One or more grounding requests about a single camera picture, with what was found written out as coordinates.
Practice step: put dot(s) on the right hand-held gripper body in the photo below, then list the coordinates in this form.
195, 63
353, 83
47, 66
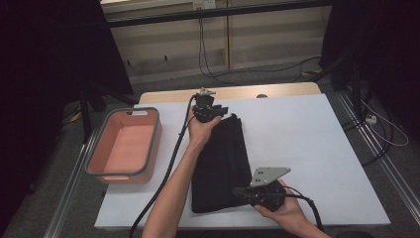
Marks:
269, 195

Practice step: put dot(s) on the person's left hand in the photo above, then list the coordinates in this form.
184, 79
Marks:
199, 134

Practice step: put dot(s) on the white wall socket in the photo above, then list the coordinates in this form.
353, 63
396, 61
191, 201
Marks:
204, 4

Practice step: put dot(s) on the black vest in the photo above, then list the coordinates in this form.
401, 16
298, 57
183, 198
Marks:
221, 165

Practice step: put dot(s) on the wooden table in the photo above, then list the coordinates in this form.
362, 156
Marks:
247, 92

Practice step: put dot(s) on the person's right hand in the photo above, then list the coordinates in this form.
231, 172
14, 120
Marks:
287, 214

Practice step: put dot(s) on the black stand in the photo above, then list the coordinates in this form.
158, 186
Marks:
86, 115
356, 92

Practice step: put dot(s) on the aluminium floor rail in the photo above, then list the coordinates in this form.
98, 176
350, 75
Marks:
396, 185
66, 198

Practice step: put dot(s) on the black metal crossbar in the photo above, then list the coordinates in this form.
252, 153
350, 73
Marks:
211, 13

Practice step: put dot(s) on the black curtain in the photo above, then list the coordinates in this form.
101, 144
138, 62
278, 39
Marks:
389, 49
39, 82

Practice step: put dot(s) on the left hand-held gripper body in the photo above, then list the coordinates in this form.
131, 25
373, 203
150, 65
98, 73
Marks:
204, 110

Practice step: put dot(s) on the round table grommet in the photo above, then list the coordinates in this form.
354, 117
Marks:
262, 96

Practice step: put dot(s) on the pink basket with grey rim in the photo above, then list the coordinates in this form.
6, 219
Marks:
132, 145

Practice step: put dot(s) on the white power strip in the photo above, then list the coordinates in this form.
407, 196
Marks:
370, 119

